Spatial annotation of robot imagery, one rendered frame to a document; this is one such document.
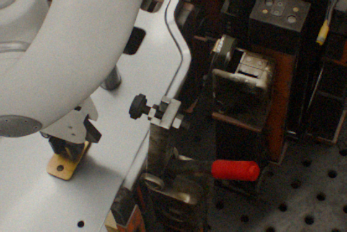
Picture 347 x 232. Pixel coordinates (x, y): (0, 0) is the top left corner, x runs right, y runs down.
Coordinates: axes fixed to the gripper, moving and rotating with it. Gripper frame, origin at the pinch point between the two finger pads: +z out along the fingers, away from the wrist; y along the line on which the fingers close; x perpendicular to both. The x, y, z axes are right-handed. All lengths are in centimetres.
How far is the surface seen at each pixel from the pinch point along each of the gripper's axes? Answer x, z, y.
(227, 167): 0.4, -10.1, -23.4
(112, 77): -11.6, 0.5, -1.3
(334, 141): -30, 32, -32
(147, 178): 2.7, -4.2, -13.8
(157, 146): 1.9, -12.8, -15.7
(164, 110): -0.9, -16.4, -15.7
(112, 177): 1.5, 3.3, -7.0
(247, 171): 0.6, -11.4, -25.8
